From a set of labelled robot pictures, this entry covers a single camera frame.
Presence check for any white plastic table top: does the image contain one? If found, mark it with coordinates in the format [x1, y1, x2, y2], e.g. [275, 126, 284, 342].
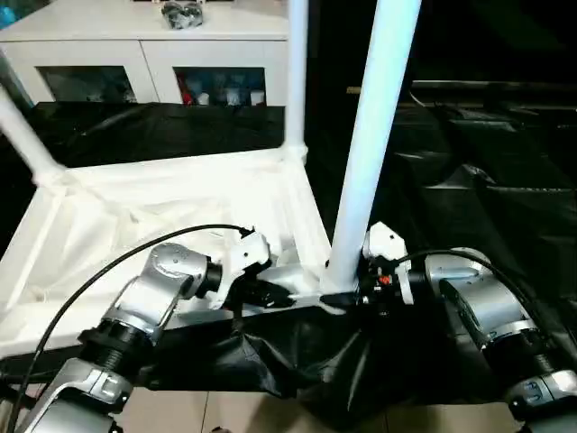
[0, 143, 357, 362]

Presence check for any white plastic table leg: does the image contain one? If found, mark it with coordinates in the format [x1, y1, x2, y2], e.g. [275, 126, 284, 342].
[285, 0, 310, 157]
[0, 85, 67, 186]
[319, 0, 424, 297]

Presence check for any black work mat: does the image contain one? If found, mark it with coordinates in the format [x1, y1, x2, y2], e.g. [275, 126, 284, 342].
[0, 101, 577, 428]

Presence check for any black cabinet with yellow label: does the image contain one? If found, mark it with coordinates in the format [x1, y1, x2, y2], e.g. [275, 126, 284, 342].
[306, 0, 418, 114]

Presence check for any white cabinet with glass doors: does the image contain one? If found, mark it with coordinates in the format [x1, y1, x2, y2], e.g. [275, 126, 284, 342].
[0, 0, 290, 107]

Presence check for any small cyan object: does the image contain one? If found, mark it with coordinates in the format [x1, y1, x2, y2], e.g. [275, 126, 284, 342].
[0, 0, 22, 29]

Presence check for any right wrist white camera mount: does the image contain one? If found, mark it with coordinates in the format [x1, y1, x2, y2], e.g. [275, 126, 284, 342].
[362, 220, 415, 307]

